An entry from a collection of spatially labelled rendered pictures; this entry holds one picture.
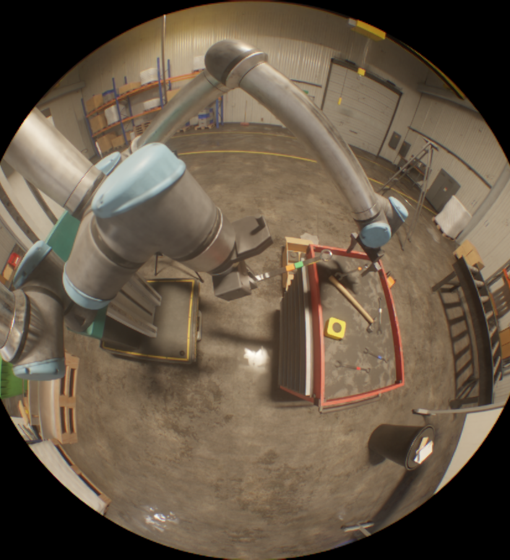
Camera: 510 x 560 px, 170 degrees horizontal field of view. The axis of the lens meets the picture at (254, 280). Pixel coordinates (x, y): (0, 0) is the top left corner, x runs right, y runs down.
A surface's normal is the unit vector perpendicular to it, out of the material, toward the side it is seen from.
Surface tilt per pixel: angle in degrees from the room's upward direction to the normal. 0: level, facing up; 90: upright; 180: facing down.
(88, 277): 65
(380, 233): 93
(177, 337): 0
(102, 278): 80
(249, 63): 100
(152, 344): 0
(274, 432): 0
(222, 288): 25
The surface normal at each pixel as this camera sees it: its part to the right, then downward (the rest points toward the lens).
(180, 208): 0.82, 0.40
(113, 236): 0.26, 0.56
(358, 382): 0.06, -0.49
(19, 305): 0.66, -0.72
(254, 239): -0.31, -0.29
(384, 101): -0.07, 0.87
